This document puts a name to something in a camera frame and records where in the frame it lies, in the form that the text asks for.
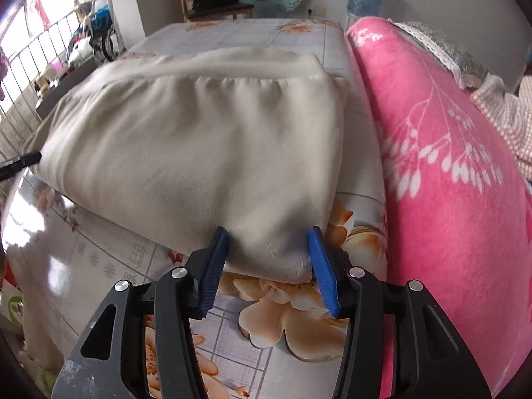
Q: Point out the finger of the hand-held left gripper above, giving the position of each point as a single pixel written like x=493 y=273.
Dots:
x=20 y=162

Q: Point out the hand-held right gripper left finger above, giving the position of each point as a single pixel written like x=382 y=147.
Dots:
x=214 y=270

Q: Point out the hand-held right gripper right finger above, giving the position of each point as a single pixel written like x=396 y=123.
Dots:
x=322 y=274

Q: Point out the cream zip jacket black trim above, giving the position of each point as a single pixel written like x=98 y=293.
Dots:
x=187 y=153

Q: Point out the pile of bags and clothes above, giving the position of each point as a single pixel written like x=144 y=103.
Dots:
x=83 y=37

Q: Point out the dark grey cabinet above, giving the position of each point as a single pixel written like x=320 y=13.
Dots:
x=62 y=95

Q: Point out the metal balcony railing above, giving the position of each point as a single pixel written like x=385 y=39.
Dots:
x=25 y=70

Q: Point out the hanging dark garment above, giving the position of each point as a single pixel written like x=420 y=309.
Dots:
x=4 y=70

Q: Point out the floral printed bedsheet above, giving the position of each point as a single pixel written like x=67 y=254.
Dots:
x=104 y=257

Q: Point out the pink floral fleece blanket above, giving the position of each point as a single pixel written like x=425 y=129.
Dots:
x=436 y=216

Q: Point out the green white bag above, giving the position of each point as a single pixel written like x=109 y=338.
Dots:
x=12 y=305

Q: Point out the bicycle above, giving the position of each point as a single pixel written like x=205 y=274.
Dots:
x=106 y=45

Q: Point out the hanging red garment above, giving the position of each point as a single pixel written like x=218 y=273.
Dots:
x=39 y=8

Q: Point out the pink checkered cloth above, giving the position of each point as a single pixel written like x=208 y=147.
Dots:
x=511 y=120

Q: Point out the lace trimmed floral pillow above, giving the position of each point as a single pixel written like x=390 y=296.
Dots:
x=453 y=56

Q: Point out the wall socket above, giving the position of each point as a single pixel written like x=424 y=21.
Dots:
x=318 y=10

